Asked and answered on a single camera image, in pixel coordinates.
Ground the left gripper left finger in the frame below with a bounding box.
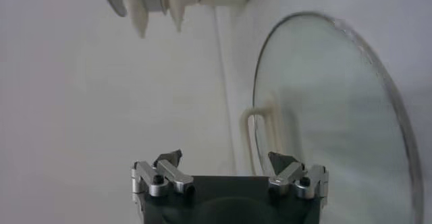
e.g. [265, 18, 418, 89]
[130, 149, 196, 198]

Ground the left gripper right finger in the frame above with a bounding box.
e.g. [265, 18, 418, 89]
[267, 150, 329, 201]

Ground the glass pot lid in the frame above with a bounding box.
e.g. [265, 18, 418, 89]
[239, 11, 425, 224]

